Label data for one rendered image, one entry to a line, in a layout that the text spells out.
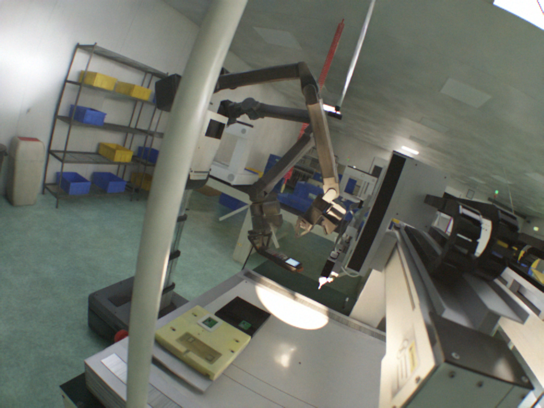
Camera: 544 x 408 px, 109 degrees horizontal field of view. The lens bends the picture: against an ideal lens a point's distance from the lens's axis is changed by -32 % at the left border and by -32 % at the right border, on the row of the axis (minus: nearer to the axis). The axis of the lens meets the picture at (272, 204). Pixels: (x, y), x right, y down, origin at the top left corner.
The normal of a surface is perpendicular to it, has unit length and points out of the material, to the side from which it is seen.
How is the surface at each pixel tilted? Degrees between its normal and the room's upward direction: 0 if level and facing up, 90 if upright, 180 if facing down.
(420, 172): 90
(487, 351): 0
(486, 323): 90
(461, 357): 0
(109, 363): 0
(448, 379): 90
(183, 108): 89
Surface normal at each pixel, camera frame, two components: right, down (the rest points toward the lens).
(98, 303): 0.01, -0.59
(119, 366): 0.33, -0.92
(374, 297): -0.36, 0.07
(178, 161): 0.48, 0.33
